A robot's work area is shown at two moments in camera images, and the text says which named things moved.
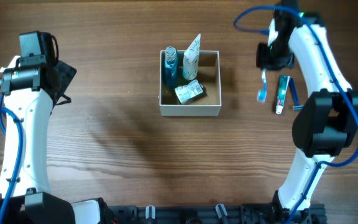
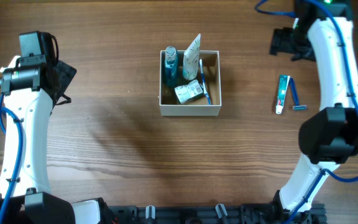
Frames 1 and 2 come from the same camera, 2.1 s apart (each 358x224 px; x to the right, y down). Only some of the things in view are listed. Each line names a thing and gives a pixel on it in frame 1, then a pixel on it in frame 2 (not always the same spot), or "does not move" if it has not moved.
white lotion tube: (191, 59) does not move
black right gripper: (261, 63) -> (279, 44)
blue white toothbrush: (262, 93) -> (204, 86)
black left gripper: (68, 73) does not move
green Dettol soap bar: (186, 93) does not move
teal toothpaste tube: (283, 83) does not move
